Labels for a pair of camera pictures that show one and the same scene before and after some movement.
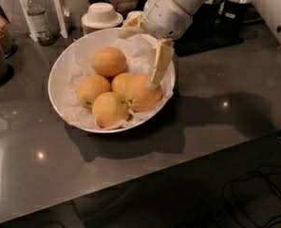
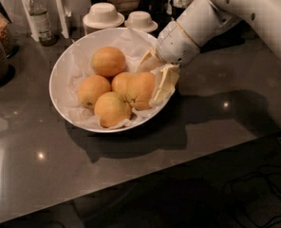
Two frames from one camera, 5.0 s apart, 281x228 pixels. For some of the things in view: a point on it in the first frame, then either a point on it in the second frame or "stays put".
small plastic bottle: [46, 36] stays put
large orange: [140, 97] stays put
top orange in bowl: [108, 62] stays put
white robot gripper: [164, 16] -> [176, 46]
